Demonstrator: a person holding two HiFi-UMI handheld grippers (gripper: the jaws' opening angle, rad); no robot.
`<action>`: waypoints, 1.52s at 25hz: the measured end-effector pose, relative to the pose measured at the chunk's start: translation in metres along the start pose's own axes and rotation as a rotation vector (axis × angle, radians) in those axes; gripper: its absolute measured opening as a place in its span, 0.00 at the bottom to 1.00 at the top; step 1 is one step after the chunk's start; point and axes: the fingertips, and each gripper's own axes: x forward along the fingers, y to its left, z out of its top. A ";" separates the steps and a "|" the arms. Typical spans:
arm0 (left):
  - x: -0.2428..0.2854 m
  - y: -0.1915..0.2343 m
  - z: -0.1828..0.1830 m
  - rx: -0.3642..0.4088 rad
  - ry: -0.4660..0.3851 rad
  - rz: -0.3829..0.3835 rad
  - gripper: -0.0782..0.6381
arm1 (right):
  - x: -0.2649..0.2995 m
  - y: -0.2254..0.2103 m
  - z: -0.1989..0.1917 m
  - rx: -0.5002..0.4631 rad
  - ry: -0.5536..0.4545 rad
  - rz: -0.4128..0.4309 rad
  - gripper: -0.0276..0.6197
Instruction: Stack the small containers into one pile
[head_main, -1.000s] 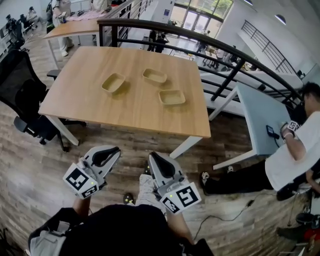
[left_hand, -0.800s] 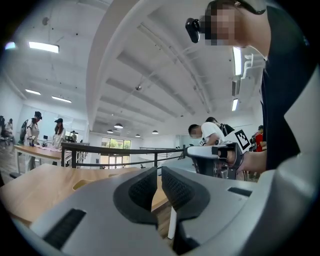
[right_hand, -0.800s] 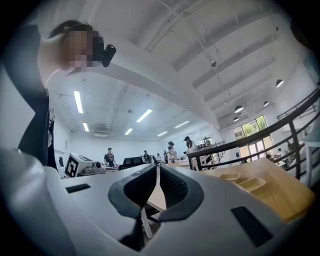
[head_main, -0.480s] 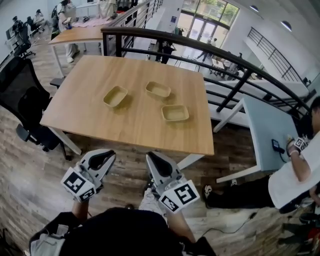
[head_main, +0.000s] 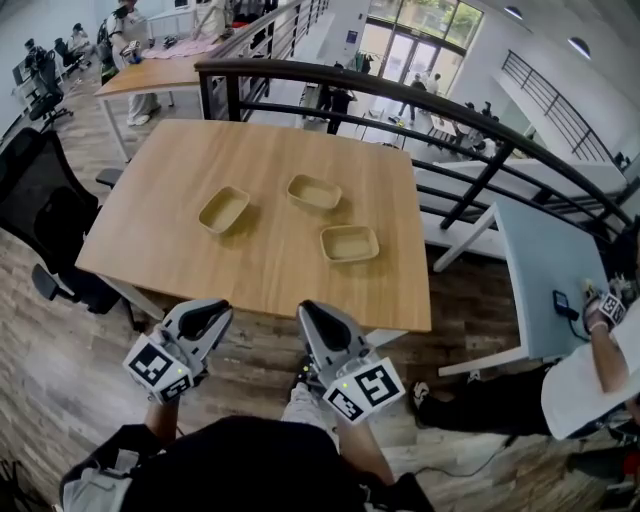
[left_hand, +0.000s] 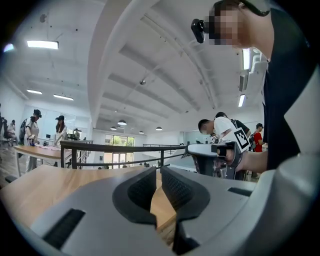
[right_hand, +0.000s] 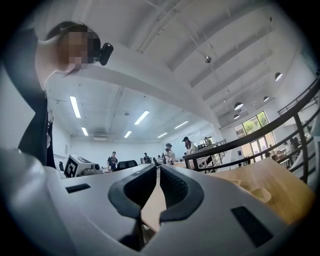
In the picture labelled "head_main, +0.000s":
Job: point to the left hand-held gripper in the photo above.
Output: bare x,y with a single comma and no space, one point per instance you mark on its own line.
150,365

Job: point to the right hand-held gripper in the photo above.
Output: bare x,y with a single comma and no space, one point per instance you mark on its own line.
375,387

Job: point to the beige tray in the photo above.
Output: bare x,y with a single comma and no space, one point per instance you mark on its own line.
224,210
349,244
314,192

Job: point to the person's right forearm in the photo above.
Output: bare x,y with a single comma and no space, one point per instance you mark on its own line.
360,445

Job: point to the person's left forearm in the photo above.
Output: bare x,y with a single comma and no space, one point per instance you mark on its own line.
162,420

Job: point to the person's black top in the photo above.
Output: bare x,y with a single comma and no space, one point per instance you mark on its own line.
250,465

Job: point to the person's black dotted shoe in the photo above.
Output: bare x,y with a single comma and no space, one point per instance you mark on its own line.
301,376

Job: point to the person's light patterned trousers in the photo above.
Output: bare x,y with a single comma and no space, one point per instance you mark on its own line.
305,407

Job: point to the person's grey harness vest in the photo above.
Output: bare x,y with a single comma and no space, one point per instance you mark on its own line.
95,485

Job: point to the black mesh office chair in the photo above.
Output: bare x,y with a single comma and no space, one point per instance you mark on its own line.
45,200

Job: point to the light blue table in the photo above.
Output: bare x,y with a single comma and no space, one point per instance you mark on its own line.
545,260

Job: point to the black handheld device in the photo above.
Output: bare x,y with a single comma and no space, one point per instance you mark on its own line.
561,301

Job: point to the wooden table with white legs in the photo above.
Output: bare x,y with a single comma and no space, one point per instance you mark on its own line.
150,75

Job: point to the small yellowish object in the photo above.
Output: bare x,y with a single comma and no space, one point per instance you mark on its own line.
587,286

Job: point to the black metal railing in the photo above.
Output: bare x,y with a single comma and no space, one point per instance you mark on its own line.
280,69

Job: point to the black swivel office chair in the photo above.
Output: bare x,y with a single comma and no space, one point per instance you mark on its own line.
47,95

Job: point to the pink cloth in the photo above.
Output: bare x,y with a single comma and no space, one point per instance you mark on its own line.
185,48

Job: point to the glass entrance doors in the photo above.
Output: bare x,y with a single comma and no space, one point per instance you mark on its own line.
415,50

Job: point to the thin black balcony railing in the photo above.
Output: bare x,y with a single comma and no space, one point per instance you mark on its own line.
550,95

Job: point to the round pendant ceiling lamp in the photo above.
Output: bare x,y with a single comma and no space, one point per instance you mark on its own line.
579,48
512,12

